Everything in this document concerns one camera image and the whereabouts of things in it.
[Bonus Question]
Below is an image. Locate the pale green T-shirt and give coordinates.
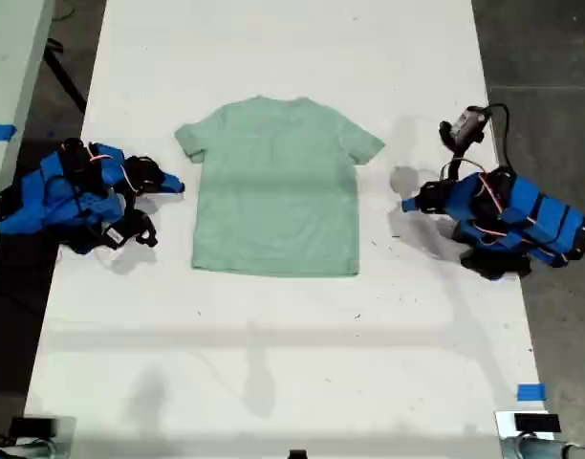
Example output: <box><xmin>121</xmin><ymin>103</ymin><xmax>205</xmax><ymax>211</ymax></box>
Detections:
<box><xmin>173</xmin><ymin>95</ymin><xmax>387</xmax><ymax>278</ymax></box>

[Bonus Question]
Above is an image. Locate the black stand leg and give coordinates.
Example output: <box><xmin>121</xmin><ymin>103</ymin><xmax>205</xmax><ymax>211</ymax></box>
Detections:
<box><xmin>42</xmin><ymin>40</ymin><xmax>89</xmax><ymax>116</ymax></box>

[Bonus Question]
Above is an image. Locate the pale side table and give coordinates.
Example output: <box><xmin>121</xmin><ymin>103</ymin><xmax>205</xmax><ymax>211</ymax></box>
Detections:
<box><xmin>0</xmin><ymin>0</ymin><xmax>55</xmax><ymax>283</ymax></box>

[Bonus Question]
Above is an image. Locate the white plate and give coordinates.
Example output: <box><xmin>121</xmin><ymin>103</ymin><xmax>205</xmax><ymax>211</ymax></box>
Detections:
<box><xmin>493</xmin><ymin>409</ymin><xmax>557</xmax><ymax>442</ymax></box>

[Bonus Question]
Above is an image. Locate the small black box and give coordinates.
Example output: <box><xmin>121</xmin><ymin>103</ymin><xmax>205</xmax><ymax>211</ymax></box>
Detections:
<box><xmin>513</xmin><ymin>412</ymin><xmax>562</xmax><ymax>434</ymax></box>
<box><xmin>9</xmin><ymin>417</ymin><xmax>58</xmax><ymax>439</ymax></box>

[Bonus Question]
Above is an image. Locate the grey metal plate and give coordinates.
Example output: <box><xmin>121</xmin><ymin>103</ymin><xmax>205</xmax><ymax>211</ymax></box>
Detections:
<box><xmin>22</xmin><ymin>414</ymin><xmax>77</xmax><ymax>459</ymax></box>

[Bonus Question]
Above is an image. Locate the pale blue object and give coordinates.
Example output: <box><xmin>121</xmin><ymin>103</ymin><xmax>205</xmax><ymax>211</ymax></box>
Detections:
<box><xmin>500</xmin><ymin>435</ymin><xmax>585</xmax><ymax>459</ymax></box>
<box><xmin>0</xmin><ymin>438</ymin><xmax>59</xmax><ymax>459</ymax></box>

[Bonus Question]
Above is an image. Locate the black camera stalk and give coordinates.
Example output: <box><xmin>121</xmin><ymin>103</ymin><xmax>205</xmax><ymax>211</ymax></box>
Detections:
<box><xmin>445</xmin><ymin>142</ymin><xmax>466</xmax><ymax>181</ymax></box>
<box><xmin>123</xmin><ymin>190</ymin><xmax>146</xmax><ymax>222</ymax></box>

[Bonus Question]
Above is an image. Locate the black camera box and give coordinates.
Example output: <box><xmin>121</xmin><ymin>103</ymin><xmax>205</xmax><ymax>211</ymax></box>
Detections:
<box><xmin>99</xmin><ymin>212</ymin><xmax>159</xmax><ymax>250</ymax></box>
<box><xmin>438</xmin><ymin>105</ymin><xmax>490</xmax><ymax>149</ymax></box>

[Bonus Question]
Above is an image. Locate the black camera cable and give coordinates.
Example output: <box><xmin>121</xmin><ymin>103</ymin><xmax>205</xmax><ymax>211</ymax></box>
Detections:
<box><xmin>483</xmin><ymin>102</ymin><xmax>513</xmax><ymax>173</ymax></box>

